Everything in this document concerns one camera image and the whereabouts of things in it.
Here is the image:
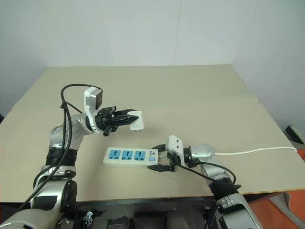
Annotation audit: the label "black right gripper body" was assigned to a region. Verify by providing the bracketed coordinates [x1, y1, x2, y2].
[166, 151, 181, 173]

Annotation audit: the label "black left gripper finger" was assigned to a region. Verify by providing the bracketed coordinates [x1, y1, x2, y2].
[112, 116, 139, 126]
[113, 108, 139, 118]

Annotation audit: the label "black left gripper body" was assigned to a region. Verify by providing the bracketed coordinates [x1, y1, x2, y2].
[95, 105, 119, 137]

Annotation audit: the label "white charger plug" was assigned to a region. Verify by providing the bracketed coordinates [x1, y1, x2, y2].
[129, 110, 145, 135]

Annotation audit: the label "white power strip blue sockets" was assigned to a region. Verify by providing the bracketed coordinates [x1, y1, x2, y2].
[102, 146, 160, 168]

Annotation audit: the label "silver metal clamp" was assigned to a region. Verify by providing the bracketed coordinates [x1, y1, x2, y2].
[81, 209, 96, 229]

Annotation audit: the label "black box with grey edge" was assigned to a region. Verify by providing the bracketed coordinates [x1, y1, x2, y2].
[284, 124, 305, 145]

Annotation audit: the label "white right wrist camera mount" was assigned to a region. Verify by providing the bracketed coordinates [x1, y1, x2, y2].
[166, 135, 189, 166]

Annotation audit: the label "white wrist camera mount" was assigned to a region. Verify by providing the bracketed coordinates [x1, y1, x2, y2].
[166, 135, 189, 166]
[83, 87, 104, 133]

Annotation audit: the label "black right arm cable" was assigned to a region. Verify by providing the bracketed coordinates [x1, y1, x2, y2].
[176, 161, 242, 229]

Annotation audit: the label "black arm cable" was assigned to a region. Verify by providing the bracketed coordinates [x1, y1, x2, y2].
[16, 83, 104, 213]
[176, 161, 242, 229]

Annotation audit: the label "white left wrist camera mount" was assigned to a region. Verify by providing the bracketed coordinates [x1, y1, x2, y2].
[83, 87, 104, 133]

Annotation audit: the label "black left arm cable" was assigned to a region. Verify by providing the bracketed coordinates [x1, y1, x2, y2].
[16, 83, 104, 213]

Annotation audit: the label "white power strip cable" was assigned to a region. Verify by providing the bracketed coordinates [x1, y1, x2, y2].
[214, 146, 298, 156]

